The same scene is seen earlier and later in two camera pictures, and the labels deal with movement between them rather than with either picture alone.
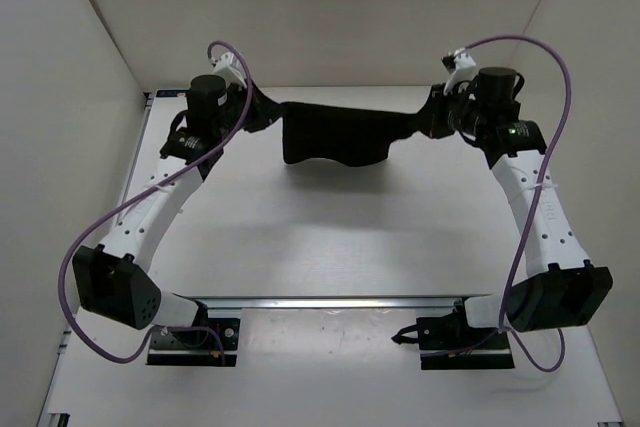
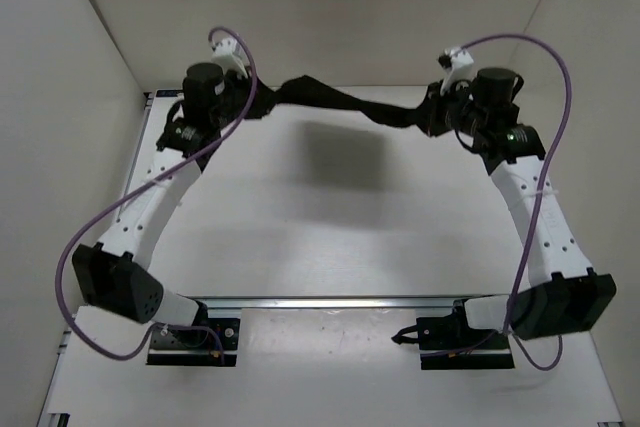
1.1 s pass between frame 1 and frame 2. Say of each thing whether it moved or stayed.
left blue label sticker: stayed
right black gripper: stayed
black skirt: moved
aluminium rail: stayed
